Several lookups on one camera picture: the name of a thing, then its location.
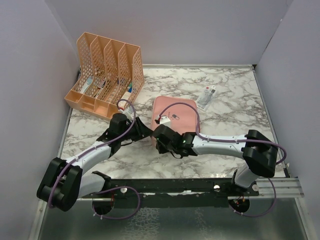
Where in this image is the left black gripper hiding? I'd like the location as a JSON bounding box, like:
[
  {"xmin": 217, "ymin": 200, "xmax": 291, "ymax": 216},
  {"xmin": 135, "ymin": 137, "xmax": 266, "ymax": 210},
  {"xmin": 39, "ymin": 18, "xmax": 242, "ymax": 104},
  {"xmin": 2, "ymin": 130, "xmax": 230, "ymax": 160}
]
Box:
[{"xmin": 119, "ymin": 116, "xmax": 154, "ymax": 142}]

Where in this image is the pink medicine kit case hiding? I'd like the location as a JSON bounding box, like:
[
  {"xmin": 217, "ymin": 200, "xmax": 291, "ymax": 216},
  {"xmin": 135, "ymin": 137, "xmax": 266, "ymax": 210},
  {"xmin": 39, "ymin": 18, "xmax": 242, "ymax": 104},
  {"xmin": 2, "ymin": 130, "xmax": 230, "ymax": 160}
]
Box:
[{"xmin": 150, "ymin": 96, "xmax": 197, "ymax": 134}]

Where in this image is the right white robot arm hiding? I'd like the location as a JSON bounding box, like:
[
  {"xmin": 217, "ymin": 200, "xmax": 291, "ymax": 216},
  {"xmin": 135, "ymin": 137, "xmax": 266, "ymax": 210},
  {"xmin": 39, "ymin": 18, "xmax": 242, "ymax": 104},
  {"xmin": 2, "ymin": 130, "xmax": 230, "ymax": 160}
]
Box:
[{"xmin": 152, "ymin": 124, "xmax": 279, "ymax": 196}]

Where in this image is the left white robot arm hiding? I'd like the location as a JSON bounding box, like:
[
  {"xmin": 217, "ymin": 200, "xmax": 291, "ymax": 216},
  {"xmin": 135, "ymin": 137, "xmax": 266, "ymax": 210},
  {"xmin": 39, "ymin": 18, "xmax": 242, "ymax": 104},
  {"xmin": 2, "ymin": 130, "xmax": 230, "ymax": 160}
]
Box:
[{"xmin": 36, "ymin": 113, "xmax": 153, "ymax": 212}]

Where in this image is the white box in organizer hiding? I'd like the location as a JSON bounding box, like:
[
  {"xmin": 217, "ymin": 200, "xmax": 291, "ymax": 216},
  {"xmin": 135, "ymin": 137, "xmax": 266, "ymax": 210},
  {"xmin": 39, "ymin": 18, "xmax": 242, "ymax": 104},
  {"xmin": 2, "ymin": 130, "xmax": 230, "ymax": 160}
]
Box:
[{"xmin": 119, "ymin": 91, "xmax": 132, "ymax": 108}]

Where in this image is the long white packaged strip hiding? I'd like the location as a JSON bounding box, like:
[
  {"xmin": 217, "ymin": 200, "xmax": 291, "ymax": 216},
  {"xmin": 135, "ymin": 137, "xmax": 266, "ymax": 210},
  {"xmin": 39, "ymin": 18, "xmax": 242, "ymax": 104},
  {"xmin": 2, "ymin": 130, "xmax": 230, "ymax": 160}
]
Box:
[{"xmin": 196, "ymin": 85, "xmax": 216, "ymax": 111}]

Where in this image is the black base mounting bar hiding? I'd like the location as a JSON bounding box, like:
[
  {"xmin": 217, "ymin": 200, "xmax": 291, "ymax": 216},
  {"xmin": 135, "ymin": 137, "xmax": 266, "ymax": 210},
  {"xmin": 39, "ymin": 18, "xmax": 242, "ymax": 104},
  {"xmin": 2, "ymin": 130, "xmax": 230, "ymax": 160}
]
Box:
[{"xmin": 83, "ymin": 171, "xmax": 259, "ymax": 209}]

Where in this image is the orange mesh file organizer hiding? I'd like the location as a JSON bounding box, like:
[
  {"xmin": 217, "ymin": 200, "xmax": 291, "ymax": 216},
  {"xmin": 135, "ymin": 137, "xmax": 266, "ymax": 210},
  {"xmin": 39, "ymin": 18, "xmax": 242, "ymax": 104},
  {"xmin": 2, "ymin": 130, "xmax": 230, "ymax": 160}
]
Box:
[{"xmin": 64, "ymin": 32, "xmax": 145, "ymax": 121}]

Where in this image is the white tube in organizer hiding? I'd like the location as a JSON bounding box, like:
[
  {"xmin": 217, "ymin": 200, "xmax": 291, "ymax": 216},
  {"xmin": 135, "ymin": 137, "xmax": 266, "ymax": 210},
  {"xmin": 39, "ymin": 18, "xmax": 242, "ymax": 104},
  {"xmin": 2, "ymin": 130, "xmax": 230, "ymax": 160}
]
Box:
[{"xmin": 80, "ymin": 76, "xmax": 93, "ymax": 94}]

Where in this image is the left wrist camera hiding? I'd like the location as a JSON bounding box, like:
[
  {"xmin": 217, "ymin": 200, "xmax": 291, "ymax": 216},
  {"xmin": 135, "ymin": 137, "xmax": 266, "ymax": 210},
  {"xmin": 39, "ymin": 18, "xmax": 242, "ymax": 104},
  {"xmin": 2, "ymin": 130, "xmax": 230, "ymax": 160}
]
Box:
[{"xmin": 119, "ymin": 106, "xmax": 135, "ymax": 122}]

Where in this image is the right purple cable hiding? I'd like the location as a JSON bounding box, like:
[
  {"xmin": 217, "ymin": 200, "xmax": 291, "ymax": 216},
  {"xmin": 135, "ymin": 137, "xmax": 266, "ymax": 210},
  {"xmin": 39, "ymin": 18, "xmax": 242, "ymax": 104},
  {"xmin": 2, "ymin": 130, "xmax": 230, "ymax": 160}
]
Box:
[{"xmin": 154, "ymin": 102, "xmax": 287, "ymax": 218}]

